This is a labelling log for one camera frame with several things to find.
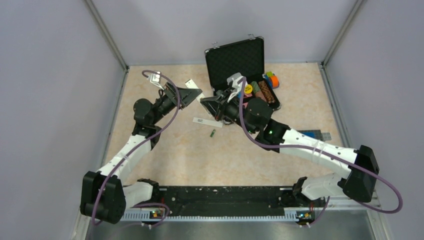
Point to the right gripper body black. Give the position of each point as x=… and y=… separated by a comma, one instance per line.
x=231, y=109

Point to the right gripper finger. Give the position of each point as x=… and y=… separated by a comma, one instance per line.
x=214, y=109
x=213, y=100

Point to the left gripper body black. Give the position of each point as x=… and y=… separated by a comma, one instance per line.
x=167, y=100

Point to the white battery cover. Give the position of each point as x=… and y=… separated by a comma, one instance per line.
x=213, y=123

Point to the green battery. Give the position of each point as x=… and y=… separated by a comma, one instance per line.
x=212, y=133

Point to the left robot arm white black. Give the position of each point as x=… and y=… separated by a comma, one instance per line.
x=104, y=195

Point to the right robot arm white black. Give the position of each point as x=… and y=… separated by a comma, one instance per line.
x=353, y=170

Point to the yellow big blind chip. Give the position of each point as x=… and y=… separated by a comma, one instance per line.
x=248, y=89

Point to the black poker chip case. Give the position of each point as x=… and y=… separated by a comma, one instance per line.
x=246, y=57

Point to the green toy block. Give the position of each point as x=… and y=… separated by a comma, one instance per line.
x=270, y=74

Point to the blue lego brick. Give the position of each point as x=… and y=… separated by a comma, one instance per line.
x=310, y=134

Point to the grey lego baseplate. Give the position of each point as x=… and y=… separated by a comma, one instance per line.
x=317, y=134

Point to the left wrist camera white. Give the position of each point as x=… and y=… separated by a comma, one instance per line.
x=155, y=79

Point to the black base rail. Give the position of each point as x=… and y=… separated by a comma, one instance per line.
x=226, y=204

